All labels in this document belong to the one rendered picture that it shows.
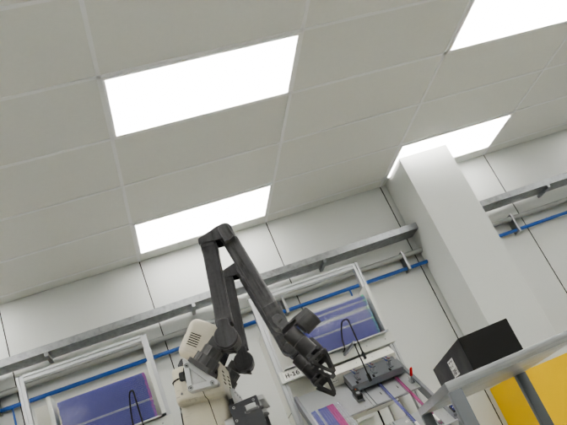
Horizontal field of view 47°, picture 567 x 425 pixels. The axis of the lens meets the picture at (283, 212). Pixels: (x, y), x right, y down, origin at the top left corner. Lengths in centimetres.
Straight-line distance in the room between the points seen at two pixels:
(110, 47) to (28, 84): 47
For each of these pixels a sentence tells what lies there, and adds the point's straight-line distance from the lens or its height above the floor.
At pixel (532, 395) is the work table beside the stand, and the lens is 283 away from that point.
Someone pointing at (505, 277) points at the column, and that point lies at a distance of 585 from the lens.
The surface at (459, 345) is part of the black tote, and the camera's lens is 220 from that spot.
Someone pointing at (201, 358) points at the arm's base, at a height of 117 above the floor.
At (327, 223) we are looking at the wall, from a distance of 616.
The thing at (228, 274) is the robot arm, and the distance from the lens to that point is 271.
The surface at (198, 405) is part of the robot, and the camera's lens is 237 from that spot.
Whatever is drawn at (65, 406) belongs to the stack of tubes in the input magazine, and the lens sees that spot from 407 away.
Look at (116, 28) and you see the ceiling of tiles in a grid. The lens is 349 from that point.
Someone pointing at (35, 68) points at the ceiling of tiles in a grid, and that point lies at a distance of 359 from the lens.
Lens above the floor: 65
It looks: 23 degrees up
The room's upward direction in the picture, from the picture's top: 24 degrees counter-clockwise
